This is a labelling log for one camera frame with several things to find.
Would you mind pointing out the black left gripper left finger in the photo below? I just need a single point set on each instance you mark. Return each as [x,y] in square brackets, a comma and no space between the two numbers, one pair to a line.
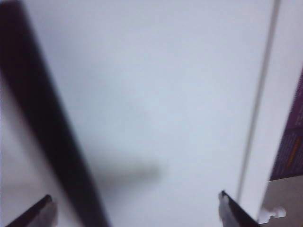
[35,212]

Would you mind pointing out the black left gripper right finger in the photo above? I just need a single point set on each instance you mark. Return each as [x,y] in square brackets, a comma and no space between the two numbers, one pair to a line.
[236,212]

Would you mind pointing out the white drawer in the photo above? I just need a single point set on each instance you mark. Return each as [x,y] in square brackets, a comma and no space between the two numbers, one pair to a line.
[165,82]

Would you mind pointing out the purple printed box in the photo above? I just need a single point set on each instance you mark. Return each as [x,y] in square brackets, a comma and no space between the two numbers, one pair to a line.
[292,142]

